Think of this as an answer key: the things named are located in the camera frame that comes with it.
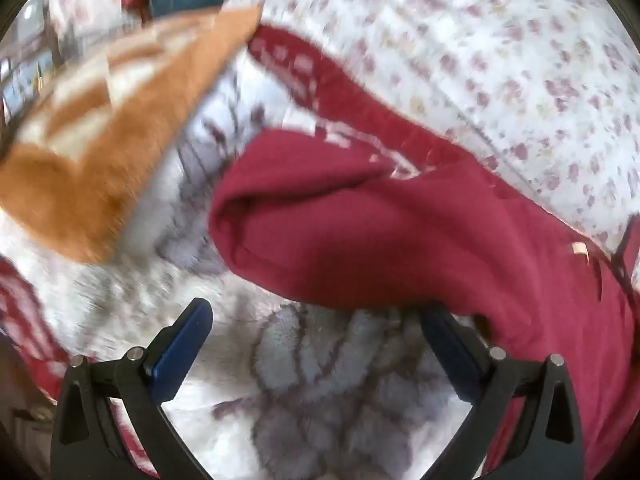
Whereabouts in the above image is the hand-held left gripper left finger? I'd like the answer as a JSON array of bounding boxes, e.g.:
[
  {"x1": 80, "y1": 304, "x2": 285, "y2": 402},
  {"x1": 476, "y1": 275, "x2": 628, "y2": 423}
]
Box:
[{"x1": 50, "y1": 297, "x2": 214, "y2": 480}]

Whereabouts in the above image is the red and white patterned blanket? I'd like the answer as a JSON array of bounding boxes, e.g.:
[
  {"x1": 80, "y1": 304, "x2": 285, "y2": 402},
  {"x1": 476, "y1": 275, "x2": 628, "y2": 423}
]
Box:
[{"x1": 0, "y1": 24, "x2": 506, "y2": 480}]

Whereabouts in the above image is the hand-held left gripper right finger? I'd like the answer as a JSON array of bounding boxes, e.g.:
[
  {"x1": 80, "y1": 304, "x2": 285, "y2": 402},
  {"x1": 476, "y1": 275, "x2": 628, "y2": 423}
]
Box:
[{"x1": 419, "y1": 304, "x2": 586, "y2": 480}]

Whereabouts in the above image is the dark red garment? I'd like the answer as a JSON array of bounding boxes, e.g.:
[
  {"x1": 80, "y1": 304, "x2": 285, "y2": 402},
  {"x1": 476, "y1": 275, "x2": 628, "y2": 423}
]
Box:
[{"x1": 207, "y1": 129, "x2": 640, "y2": 480}]

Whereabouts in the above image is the cluttered shelf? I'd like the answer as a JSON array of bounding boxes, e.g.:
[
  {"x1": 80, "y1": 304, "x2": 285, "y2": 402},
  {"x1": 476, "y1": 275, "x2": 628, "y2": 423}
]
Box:
[{"x1": 0, "y1": 0, "x2": 66, "y2": 131}]

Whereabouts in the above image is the white floral bed sheet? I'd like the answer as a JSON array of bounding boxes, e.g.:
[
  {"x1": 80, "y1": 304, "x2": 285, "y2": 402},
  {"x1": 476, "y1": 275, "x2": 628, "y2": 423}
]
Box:
[{"x1": 220, "y1": 0, "x2": 640, "y2": 261}]

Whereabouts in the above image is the orange and white patterned cloth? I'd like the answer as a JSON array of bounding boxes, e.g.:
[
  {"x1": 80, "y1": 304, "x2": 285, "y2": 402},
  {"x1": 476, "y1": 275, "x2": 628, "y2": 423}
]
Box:
[{"x1": 0, "y1": 4, "x2": 265, "y2": 265}]

